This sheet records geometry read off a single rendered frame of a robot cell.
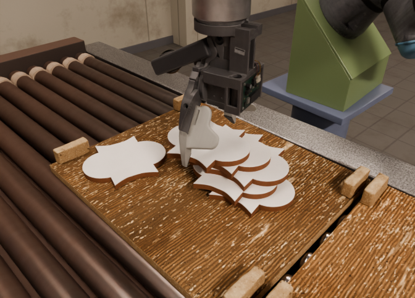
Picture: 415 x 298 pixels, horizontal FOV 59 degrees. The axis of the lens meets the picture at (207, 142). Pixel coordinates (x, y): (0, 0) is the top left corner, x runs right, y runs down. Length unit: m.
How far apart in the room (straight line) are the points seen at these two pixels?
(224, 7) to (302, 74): 0.57
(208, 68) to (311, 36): 0.50
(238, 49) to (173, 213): 0.25
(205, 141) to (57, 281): 0.26
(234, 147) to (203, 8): 0.22
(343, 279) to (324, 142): 0.34
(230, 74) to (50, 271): 0.34
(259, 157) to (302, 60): 0.47
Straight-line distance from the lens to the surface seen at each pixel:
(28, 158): 0.75
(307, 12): 0.97
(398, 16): 0.90
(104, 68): 1.10
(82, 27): 3.64
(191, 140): 0.52
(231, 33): 0.48
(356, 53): 1.01
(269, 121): 0.81
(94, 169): 0.63
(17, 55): 1.18
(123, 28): 3.83
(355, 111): 1.00
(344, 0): 0.97
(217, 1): 0.46
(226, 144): 0.59
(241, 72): 0.49
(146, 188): 0.59
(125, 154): 0.65
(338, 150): 0.75
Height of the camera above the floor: 1.32
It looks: 33 degrees down
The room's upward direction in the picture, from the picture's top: straight up
